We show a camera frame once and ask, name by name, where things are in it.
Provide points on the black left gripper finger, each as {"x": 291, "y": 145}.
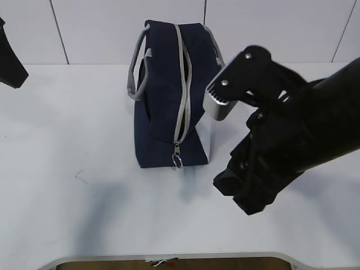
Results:
{"x": 13, "y": 72}

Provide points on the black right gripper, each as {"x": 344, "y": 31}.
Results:
{"x": 283, "y": 142}

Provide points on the navy and white lunch bag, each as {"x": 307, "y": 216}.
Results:
{"x": 171, "y": 66}

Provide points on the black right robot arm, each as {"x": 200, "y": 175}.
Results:
{"x": 337, "y": 119}

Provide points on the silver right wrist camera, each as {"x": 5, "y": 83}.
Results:
{"x": 253, "y": 78}

